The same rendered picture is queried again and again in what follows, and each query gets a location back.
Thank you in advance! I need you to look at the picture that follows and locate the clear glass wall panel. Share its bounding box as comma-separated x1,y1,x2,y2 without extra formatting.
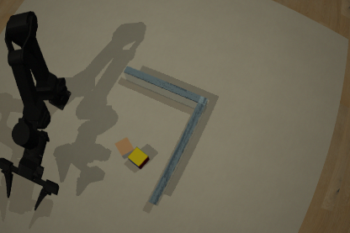
124,66,201,109

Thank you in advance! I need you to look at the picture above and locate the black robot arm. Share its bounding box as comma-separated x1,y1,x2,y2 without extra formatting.
5,11,71,181

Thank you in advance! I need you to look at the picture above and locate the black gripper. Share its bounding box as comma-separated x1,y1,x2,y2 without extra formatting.
0,148,59,210

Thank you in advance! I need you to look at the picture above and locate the transparent orange cube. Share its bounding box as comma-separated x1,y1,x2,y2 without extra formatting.
115,137,134,159

